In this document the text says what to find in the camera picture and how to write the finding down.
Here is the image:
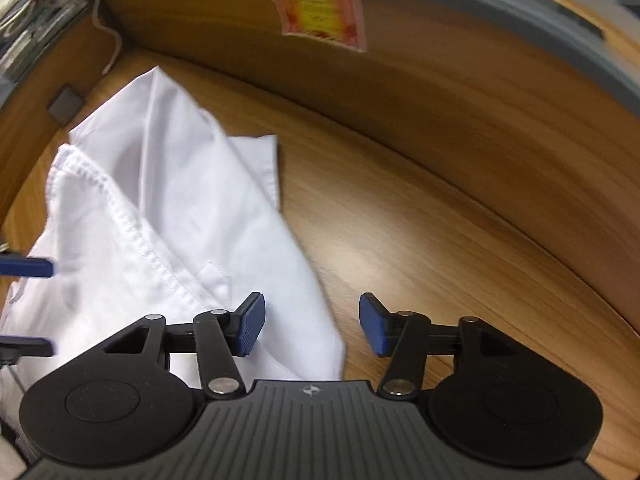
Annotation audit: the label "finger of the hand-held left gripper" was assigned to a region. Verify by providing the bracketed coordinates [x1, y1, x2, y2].
[0, 256, 56, 279]
[0, 336, 56, 367]

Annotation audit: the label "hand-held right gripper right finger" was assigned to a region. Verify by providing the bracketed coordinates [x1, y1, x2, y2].
[359, 291, 517, 402]

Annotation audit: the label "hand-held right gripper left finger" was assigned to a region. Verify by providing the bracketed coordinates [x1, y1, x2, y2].
[102, 291, 267, 401]

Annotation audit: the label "white pants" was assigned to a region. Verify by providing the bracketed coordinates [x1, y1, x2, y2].
[0, 65, 347, 441]

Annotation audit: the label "orange red sticker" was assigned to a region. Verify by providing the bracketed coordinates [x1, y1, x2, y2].
[266, 0, 368, 53]

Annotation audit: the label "white cable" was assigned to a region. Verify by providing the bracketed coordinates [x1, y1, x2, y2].
[70, 0, 123, 78]

